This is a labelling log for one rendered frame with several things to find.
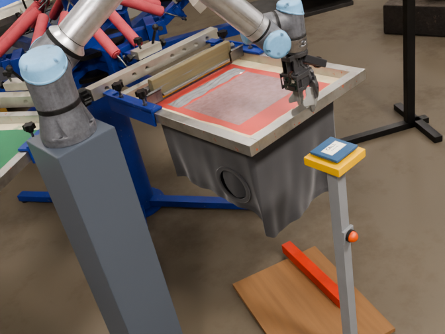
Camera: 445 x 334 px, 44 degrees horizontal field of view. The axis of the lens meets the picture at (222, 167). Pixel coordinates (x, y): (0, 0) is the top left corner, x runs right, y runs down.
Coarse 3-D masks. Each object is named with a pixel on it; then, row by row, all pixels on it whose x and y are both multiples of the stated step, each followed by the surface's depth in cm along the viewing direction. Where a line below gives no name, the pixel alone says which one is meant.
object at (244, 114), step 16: (176, 96) 214; (208, 96) 208; (224, 96) 205; (240, 96) 202; (192, 112) 199; (208, 112) 196; (224, 112) 193; (240, 112) 191; (256, 112) 188; (272, 112) 186; (240, 128) 181; (256, 128) 179
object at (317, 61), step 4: (304, 56) 168; (308, 56) 168; (312, 56) 170; (316, 56) 175; (304, 60) 168; (308, 60) 169; (312, 60) 170; (316, 60) 171; (320, 60) 173; (324, 60) 174; (312, 64) 173; (316, 64) 172; (320, 64) 173; (324, 64) 175
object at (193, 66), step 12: (216, 48) 221; (228, 48) 225; (192, 60) 215; (204, 60) 218; (216, 60) 223; (168, 72) 209; (180, 72) 212; (192, 72) 216; (156, 84) 206; (168, 84) 210
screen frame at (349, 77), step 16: (208, 48) 243; (176, 64) 234; (272, 64) 220; (336, 64) 200; (144, 80) 225; (336, 80) 189; (352, 80) 189; (320, 96) 181; (336, 96) 185; (160, 112) 196; (288, 112) 176; (304, 112) 176; (176, 128) 189; (192, 128) 182; (208, 128) 178; (272, 128) 169; (288, 128) 172; (224, 144) 172; (240, 144) 166; (256, 144) 164
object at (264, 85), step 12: (216, 72) 227; (252, 72) 219; (264, 72) 216; (276, 72) 214; (228, 84) 213; (240, 84) 211; (252, 84) 209; (264, 84) 207; (276, 84) 204; (324, 84) 196; (252, 96) 200; (264, 96) 198; (276, 96) 196; (288, 96) 194
